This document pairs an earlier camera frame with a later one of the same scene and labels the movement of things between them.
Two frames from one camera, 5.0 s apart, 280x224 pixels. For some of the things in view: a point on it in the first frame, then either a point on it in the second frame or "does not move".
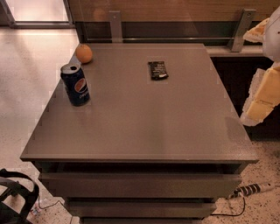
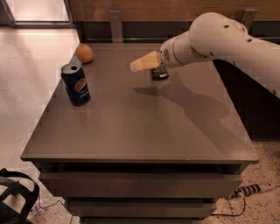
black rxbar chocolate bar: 157,70 does not move
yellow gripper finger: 263,95 to 150,60
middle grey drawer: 144,207 does not move
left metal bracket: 116,27 does not move
